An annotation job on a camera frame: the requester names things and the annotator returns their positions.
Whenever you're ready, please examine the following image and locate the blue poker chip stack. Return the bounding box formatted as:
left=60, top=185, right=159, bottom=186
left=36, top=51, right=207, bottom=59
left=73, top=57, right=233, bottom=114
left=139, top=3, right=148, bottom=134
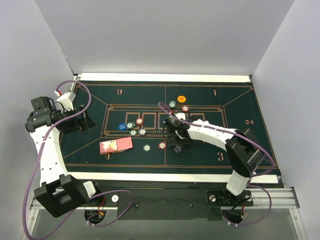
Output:
left=173, top=146, right=182, bottom=153

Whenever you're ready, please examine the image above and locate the red poker chip stack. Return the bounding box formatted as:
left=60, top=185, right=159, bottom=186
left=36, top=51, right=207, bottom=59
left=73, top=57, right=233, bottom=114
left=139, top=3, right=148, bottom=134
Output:
left=158, top=142, right=167, bottom=150

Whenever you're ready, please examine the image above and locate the blue chip position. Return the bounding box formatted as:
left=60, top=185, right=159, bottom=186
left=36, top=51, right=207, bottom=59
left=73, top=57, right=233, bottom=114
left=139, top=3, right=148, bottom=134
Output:
left=138, top=128, right=147, bottom=136

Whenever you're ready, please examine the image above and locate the green poker chip stack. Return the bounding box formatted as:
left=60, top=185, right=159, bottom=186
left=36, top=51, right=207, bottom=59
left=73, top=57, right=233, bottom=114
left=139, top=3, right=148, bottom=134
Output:
left=143, top=144, right=151, bottom=152

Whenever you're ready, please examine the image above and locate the red chips position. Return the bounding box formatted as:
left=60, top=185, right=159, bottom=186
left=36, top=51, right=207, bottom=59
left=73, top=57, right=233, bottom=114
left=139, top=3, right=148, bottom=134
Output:
left=135, top=118, right=144, bottom=126

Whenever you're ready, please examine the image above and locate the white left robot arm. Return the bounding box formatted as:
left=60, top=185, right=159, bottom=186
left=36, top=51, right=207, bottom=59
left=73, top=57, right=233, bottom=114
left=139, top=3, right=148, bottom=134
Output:
left=25, top=91, right=103, bottom=218

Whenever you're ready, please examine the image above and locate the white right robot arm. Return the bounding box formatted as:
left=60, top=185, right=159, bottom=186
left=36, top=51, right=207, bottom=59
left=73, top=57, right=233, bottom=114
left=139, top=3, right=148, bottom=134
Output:
left=163, top=116, right=265, bottom=205

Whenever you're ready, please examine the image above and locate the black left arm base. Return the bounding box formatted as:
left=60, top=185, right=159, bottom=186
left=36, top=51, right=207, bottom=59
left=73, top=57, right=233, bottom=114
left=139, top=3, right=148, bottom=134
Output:
left=80, top=180, right=120, bottom=207

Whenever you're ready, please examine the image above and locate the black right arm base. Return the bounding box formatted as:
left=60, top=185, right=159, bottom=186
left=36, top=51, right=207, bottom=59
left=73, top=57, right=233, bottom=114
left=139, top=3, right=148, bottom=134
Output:
left=206, top=189, right=254, bottom=207

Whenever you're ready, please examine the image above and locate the orange dealer button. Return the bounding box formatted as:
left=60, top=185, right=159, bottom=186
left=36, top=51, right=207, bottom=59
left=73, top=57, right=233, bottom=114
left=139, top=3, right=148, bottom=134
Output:
left=177, top=95, right=187, bottom=103

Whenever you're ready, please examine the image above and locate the blue small blind button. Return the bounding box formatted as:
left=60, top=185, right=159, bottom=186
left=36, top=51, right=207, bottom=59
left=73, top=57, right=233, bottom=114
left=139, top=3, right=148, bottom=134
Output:
left=117, top=123, right=127, bottom=131

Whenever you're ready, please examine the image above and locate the green poker table mat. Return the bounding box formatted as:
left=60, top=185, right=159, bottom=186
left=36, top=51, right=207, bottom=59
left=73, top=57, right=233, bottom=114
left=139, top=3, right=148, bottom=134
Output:
left=60, top=81, right=273, bottom=174

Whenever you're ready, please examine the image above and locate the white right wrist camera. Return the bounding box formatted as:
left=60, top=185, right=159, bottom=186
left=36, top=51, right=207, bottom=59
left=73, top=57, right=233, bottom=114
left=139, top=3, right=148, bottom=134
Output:
left=174, top=112, right=187, bottom=121

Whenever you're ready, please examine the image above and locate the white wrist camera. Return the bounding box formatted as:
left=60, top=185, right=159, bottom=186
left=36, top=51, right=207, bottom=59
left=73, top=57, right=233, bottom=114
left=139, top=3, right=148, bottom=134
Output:
left=57, top=91, right=76, bottom=112
left=174, top=112, right=187, bottom=121

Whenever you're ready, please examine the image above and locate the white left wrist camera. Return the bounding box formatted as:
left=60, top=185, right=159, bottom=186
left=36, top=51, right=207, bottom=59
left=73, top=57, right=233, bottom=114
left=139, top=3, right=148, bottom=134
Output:
left=57, top=91, right=76, bottom=112

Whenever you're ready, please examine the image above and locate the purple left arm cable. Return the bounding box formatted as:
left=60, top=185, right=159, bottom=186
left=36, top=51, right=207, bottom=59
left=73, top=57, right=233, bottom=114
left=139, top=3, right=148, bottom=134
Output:
left=23, top=80, right=136, bottom=239

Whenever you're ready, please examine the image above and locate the aluminium frame rail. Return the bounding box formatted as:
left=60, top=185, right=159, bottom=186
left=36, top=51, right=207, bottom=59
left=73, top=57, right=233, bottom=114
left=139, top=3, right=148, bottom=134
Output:
left=22, top=183, right=307, bottom=240

